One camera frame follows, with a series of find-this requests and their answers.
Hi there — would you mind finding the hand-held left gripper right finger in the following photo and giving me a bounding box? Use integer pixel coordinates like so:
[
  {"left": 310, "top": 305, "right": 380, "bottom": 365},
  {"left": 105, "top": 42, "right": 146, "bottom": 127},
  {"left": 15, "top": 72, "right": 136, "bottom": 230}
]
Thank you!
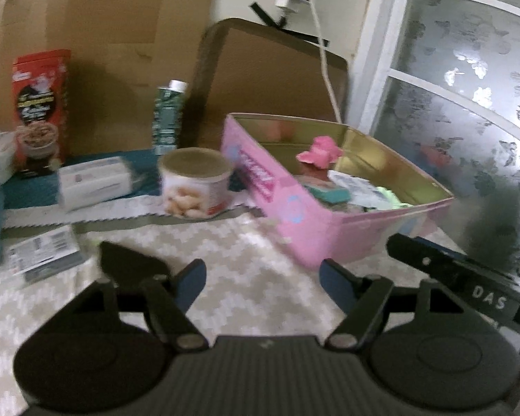
[{"left": 319, "top": 258, "right": 469, "bottom": 351}]

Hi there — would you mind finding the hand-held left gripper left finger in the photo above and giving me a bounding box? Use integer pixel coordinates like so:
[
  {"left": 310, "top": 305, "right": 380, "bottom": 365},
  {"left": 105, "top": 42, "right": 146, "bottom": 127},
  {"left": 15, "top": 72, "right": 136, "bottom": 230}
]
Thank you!
[{"left": 71, "top": 259, "right": 209, "bottom": 352}]

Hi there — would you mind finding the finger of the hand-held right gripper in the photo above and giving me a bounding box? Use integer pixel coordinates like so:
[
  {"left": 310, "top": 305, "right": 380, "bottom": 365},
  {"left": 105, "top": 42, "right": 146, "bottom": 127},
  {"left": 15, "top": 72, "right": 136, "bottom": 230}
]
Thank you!
[{"left": 385, "top": 233, "right": 460, "bottom": 289}]

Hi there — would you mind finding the pink tin box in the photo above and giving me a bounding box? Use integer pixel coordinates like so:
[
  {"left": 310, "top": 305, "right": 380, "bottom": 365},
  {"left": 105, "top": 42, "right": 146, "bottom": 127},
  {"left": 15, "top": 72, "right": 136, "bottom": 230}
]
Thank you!
[{"left": 221, "top": 113, "right": 456, "bottom": 269}]

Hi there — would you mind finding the light green plastic bag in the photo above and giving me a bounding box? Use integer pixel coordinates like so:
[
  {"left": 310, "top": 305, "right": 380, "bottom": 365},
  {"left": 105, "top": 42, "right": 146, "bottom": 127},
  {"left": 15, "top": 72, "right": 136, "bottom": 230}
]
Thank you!
[{"left": 368, "top": 186, "right": 412, "bottom": 209}]

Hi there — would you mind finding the small teal box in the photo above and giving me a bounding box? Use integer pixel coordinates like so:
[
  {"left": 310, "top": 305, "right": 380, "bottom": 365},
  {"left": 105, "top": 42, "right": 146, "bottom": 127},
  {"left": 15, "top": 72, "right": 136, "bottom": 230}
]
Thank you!
[{"left": 305, "top": 182, "right": 352, "bottom": 204}]

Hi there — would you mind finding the blue white tissue packet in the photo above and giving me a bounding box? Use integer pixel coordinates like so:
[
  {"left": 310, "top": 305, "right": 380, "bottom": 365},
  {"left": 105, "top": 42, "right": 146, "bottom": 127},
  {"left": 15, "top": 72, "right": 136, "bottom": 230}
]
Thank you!
[{"left": 329, "top": 170, "right": 382, "bottom": 209}]

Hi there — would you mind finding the pink plush toy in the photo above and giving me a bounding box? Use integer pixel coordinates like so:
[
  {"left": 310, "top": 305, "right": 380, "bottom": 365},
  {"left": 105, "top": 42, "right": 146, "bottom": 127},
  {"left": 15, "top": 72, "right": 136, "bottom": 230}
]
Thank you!
[{"left": 295, "top": 136, "right": 344, "bottom": 170}]

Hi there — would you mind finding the white wipes pack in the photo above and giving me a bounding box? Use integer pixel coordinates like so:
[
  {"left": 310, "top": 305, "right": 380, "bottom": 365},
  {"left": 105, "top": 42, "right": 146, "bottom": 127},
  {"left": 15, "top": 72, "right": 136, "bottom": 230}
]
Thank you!
[{"left": 57, "top": 157, "right": 135, "bottom": 212}]

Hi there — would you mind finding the grey blister card packet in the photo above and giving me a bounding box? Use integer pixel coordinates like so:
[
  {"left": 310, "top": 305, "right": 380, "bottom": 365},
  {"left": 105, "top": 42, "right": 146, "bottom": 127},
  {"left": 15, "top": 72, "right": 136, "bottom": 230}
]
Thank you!
[{"left": 6, "top": 224, "right": 84, "bottom": 289}]

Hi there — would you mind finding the zigzag patterned tablecloth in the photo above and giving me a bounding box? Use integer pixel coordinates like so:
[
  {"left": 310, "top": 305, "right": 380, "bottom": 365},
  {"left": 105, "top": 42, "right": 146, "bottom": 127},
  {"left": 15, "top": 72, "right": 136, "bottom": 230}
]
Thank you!
[{"left": 0, "top": 208, "right": 464, "bottom": 416}]

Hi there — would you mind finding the biscuit can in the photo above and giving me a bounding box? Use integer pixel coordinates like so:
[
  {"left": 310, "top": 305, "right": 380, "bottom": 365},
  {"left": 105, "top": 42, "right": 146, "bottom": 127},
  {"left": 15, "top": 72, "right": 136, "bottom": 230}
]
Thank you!
[{"left": 158, "top": 147, "right": 235, "bottom": 219}]

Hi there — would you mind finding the green drink carton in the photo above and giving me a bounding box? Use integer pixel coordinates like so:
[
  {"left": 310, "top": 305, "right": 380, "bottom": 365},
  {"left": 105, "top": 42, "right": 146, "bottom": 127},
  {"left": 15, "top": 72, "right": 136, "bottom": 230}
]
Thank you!
[{"left": 151, "top": 79, "right": 188, "bottom": 157}]

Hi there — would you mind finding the frosted glass window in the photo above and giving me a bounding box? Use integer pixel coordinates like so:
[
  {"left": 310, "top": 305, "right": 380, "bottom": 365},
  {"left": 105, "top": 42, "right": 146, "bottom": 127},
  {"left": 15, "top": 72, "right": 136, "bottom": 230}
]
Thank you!
[{"left": 351, "top": 0, "right": 520, "bottom": 291}]

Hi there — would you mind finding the teal placemat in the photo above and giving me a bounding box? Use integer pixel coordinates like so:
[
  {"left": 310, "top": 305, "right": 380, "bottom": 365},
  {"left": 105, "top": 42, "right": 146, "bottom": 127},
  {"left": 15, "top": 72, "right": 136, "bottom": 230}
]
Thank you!
[{"left": 0, "top": 149, "right": 252, "bottom": 232}]

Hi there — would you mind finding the red cereal box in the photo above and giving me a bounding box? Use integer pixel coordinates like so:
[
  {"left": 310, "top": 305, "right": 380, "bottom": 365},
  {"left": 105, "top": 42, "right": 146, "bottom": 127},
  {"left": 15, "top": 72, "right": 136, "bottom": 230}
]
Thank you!
[{"left": 12, "top": 49, "right": 72, "bottom": 180}]

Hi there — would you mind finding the black tape strip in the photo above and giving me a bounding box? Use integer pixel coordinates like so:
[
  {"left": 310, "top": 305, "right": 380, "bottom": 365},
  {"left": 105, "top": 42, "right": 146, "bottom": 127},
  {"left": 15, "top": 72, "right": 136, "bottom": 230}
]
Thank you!
[
  {"left": 249, "top": 2, "right": 287, "bottom": 30},
  {"left": 286, "top": 29, "right": 330, "bottom": 48}
]

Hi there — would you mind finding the wood grain panel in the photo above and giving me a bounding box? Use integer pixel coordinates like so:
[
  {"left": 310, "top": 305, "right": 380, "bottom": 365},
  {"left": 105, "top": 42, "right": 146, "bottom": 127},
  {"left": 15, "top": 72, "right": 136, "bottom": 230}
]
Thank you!
[{"left": 0, "top": 0, "right": 222, "bottom": 157}]

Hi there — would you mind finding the white power cable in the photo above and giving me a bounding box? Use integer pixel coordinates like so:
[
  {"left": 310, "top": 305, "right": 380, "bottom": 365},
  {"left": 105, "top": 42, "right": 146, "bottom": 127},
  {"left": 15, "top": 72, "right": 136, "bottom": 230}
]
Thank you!
[{"left": 305, "top": 0, "right": 345, "bottom": 124}]

